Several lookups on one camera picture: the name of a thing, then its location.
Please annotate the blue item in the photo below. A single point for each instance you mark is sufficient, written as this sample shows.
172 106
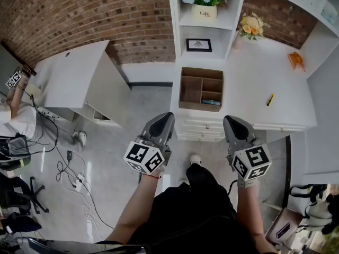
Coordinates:
211 102

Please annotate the white shelf unit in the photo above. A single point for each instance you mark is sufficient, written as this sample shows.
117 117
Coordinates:
174 36

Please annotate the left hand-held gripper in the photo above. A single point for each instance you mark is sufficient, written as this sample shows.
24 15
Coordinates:
155 139

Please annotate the white pot of blue flowers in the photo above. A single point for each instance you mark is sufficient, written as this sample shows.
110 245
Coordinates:
204 10

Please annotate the person's right forearm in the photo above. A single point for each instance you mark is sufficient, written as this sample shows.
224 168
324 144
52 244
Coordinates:
249 210

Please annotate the yellow flower bouquet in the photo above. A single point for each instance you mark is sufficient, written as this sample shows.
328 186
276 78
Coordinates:
251 26

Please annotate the tall white shelf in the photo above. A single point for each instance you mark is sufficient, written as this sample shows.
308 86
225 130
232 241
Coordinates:
317 41

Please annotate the white side table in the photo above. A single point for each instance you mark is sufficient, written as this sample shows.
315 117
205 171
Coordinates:
71 78

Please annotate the pair of white shoes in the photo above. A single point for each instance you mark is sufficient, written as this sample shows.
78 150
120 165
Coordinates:
80 137

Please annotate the black picture frame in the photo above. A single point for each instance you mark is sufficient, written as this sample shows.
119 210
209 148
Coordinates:
199 45

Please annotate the small yellow and black item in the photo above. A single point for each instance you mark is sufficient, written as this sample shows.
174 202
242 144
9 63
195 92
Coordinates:
270 99

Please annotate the pink case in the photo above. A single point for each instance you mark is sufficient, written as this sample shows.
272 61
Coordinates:
284 221

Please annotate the black office chair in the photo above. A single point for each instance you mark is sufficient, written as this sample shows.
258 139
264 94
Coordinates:
18 197

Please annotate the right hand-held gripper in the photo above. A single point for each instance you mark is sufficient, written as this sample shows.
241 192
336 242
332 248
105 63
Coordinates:
242 141

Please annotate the brown cardboard box with compartments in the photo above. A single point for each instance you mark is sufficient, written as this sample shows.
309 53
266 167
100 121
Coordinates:
190 89

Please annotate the person's black trousers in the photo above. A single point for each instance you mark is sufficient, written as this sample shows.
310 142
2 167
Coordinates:
190 208

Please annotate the black and grey bag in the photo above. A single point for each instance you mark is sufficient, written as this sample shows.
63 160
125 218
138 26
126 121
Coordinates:
317 208

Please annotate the white power strip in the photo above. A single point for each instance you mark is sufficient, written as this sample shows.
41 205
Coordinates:
78 180

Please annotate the black power adapter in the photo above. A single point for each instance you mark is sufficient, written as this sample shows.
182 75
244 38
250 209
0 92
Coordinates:
69 155

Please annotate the pink vase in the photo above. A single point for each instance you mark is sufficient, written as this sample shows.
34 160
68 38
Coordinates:
238 42

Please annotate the black backpack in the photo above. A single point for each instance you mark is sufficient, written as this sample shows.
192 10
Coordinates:
16 147

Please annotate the white desk with drawers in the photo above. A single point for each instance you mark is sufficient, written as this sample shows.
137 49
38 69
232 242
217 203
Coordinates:
251 89

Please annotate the person's white shoe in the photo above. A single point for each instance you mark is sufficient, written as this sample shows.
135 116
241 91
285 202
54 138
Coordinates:
196 159

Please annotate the person's left forearm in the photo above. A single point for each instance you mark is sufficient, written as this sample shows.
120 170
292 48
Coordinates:
136 205

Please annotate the orange packet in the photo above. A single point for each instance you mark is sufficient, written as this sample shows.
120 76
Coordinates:
296 59

